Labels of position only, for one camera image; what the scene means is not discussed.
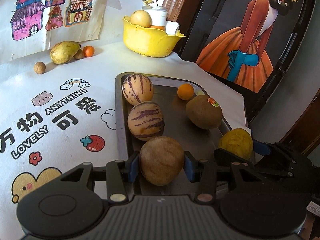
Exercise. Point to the yellow pear in bowl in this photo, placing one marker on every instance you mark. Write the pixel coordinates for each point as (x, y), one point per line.
(141, 18)

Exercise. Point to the striped pepino melon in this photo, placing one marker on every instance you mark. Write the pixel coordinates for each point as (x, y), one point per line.
(137, 88)
(146, 121)

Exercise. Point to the brown wooden door frame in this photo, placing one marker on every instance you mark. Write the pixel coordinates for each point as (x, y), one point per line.
(183, 12)

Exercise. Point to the small orange on tray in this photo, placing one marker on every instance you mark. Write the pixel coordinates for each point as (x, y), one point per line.
(185, 91)

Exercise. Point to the metal baking tray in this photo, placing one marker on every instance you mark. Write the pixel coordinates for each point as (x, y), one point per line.
(201, 143)

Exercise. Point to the white jar with flowers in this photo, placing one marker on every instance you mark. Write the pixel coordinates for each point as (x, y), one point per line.
(158, 13)

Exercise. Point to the small orange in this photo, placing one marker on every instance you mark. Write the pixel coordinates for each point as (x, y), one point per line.
(185, 91)
(88, 51)

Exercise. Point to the white printed table cloth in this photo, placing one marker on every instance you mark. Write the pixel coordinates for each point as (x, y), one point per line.
(54, 121)

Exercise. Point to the brown kiwi with sticker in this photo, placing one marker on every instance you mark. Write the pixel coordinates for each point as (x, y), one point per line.
(204, 112)

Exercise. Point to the yellow plastic bowl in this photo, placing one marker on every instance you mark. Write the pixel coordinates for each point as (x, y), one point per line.
(149, 42)

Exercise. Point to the girl in orange dress painting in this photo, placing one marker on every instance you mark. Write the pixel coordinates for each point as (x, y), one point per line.
(238, 55)

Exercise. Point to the houses drawing paper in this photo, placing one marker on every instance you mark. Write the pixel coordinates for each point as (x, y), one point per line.
(31, 26)

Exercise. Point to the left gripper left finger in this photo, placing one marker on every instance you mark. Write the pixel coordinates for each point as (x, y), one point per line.
(121, 174)

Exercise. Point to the orange fruit in bowl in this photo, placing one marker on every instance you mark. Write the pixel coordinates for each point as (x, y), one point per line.
(158, 27)

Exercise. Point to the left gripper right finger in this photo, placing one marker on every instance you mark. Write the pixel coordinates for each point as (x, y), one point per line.
(204, 173)

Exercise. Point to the small brown round fruit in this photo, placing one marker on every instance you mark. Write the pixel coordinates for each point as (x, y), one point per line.
(39, 67)

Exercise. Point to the white paper roll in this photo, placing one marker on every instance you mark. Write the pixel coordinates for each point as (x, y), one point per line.
(171, 28)

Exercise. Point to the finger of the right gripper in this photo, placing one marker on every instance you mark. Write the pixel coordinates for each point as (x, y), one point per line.
(260, 148)
(224, 158)

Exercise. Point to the yellow green mango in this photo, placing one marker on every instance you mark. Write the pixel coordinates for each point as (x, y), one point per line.
(64, 51)
(239, 142)

